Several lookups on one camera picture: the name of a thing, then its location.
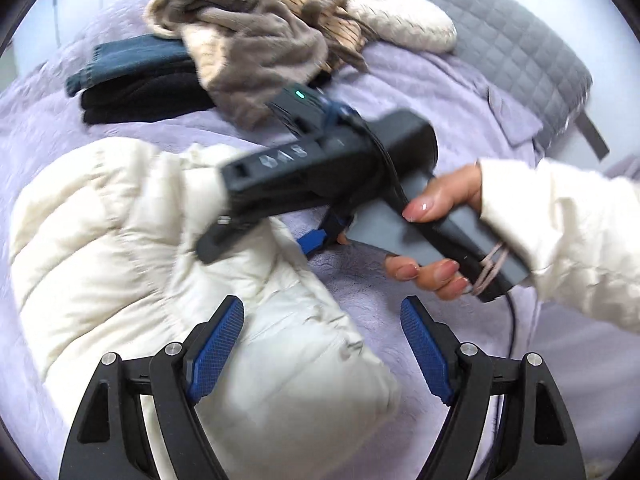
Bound cream quilted puffer jacket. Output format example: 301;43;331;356
9;138;400;479

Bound lavender embossed blanket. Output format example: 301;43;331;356
1;0;639;479

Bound cream knitted pillow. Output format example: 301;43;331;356
348;0;458;53

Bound brown striped fleece garment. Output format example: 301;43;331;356
143;0;373;130

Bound folded dark jeans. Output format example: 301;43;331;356
65;35;215;125

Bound grey quilted headboard cover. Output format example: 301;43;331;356
431;0;610;159

